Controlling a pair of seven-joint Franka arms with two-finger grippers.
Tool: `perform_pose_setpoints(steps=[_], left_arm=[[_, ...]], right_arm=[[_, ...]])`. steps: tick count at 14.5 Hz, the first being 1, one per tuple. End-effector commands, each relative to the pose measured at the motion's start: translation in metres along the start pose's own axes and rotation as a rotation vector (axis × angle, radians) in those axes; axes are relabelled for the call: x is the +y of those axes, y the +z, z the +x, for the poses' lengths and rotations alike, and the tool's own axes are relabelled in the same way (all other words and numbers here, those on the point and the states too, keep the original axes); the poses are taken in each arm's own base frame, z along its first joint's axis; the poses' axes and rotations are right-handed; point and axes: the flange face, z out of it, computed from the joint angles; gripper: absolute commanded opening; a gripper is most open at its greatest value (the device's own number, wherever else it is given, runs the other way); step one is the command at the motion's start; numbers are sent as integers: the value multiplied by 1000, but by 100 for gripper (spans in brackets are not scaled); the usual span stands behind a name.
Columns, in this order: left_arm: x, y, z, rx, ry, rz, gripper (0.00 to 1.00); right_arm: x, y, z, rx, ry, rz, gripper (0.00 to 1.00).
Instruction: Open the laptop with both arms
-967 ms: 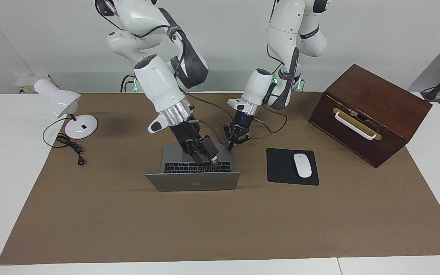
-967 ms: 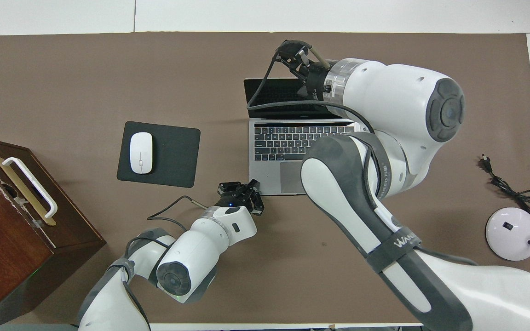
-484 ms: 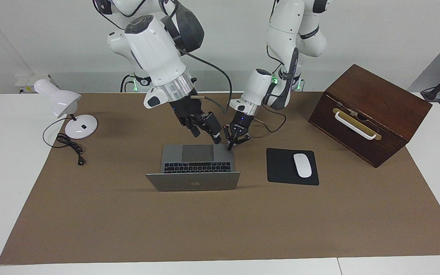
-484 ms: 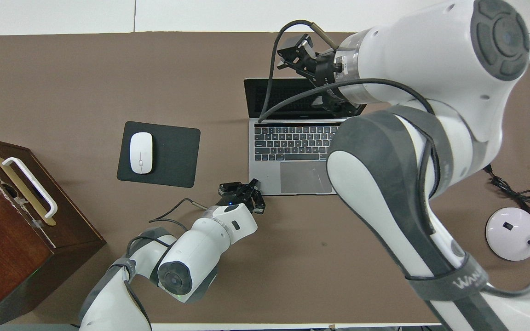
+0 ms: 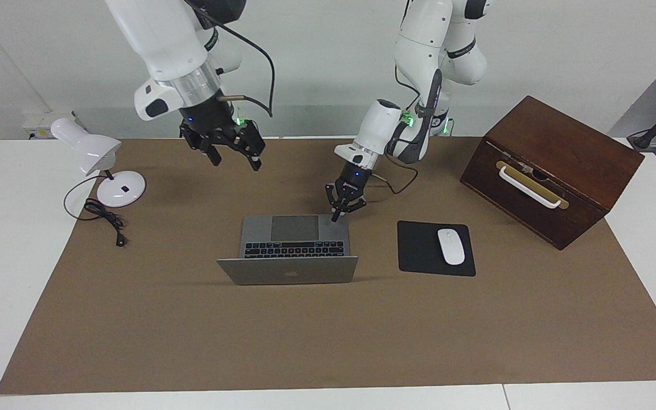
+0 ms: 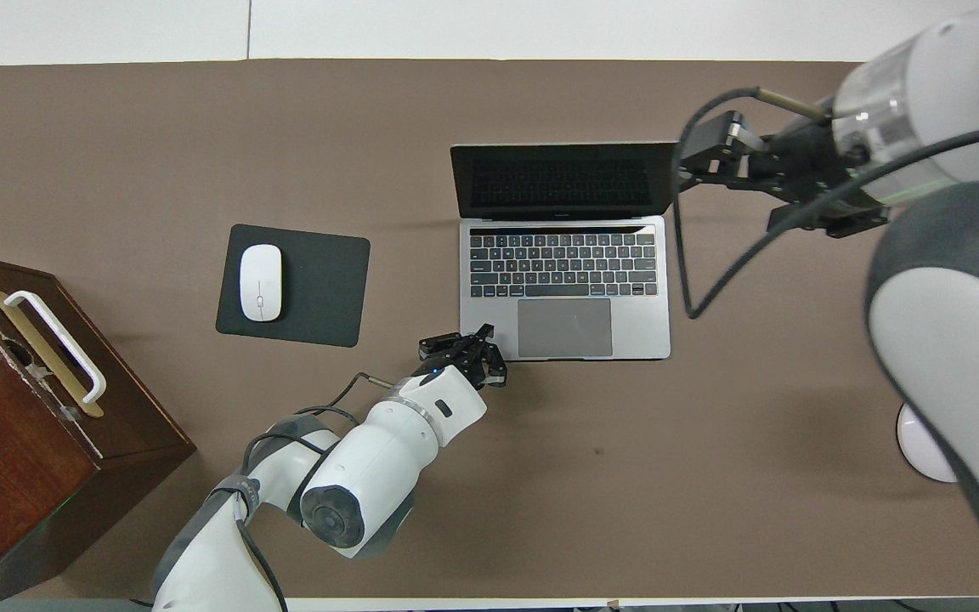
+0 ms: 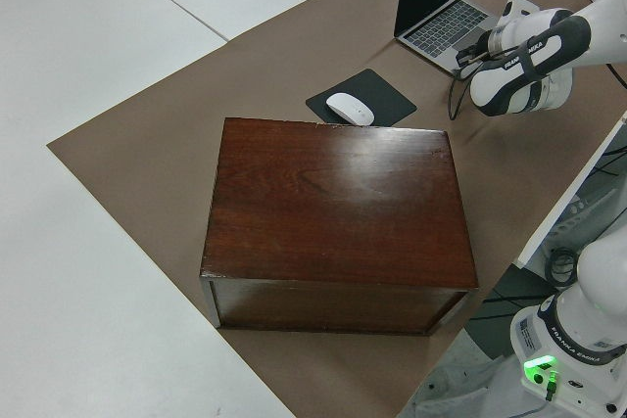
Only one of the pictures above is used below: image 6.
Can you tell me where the black mouse pad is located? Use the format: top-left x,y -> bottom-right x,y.
215,224 -> 371,349

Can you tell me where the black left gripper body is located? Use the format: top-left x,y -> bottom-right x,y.
428,336 -> 508,390

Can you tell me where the white box handle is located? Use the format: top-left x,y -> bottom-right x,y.
3,291 -> 107,405

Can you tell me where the white computer mouse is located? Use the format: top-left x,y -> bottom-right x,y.
240,244 -> 284,323

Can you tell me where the silver grey laptop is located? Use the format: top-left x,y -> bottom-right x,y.
450,142 -> 680,363

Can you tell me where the dark wooden box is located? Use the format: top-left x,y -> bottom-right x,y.
0,248 -> 197,612

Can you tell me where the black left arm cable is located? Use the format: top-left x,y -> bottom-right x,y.
235,371 -> 393,612

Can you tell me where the brown table mat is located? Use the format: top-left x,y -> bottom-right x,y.
0,58 -> 979,601

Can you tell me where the gold metal plate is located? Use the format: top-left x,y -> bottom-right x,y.
0,289 -> 105,419

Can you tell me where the white desk lamp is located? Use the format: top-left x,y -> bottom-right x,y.
896,401 -> 959,484

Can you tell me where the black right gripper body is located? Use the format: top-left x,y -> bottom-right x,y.
746,119 -> 891,240

